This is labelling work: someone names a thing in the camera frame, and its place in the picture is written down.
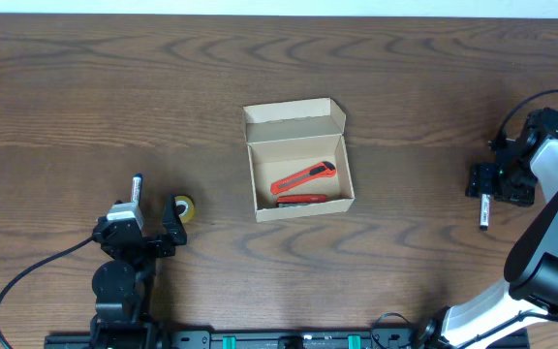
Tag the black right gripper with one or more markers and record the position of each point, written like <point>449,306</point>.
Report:
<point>497,189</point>

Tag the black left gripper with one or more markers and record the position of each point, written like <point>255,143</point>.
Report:
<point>148,243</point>

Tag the yellow tape roll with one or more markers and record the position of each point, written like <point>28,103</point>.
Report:
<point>185,208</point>

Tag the black whiteboard marker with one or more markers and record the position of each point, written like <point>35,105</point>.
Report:
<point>484,211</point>

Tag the blue whiteboard marker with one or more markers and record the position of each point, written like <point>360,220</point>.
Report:
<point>136,188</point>

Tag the small red utility knife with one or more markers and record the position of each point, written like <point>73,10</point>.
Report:
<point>301,200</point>

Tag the large red utility knife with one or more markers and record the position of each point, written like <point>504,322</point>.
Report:
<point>319,170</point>

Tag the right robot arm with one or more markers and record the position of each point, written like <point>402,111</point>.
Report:
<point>528,292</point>

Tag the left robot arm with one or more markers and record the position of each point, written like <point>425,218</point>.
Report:
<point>123,286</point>

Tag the brown cardboard box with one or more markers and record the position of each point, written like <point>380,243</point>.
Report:
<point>287,137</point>

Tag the black mounting rail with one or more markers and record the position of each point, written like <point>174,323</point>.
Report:
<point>386,338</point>

